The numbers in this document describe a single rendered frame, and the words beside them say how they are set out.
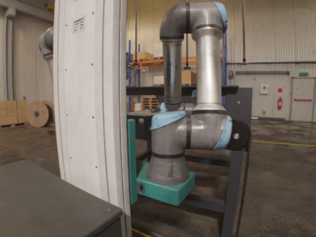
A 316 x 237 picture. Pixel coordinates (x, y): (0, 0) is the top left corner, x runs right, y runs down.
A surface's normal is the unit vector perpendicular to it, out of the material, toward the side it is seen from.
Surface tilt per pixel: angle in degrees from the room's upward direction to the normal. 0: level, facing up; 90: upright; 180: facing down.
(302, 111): 90
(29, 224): 0
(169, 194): 90
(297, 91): 90
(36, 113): 90
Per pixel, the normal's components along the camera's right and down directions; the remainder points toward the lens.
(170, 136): -0.12, 0.12
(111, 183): -0.52, 0.11
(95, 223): 0.00, -0.99
